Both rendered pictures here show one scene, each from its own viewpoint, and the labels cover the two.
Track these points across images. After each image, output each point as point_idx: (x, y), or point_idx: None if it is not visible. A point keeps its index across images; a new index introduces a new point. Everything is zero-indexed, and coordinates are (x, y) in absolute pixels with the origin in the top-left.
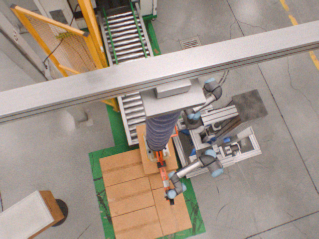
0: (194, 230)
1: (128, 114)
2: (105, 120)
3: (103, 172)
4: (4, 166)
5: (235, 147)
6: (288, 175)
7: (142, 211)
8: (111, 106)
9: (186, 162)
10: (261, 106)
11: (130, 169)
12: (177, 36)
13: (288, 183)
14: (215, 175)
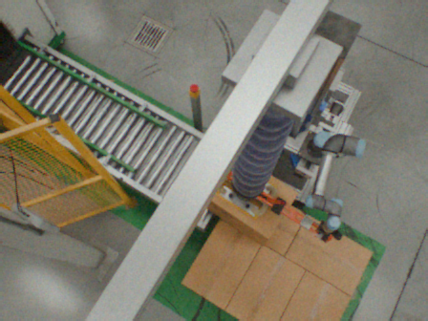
0: (372, 259)
1: (160, 192)
2: (131, 232)
3: (203, 293)
4: None
5: (335, 107)
6: (412, 91)
7: (299, 292)
8: (119, 206)
9: (288, 185)
10: (347, 22)
11: (233, 256)
12: (117, 36)
13: (420, 100)
14: (362, 152)
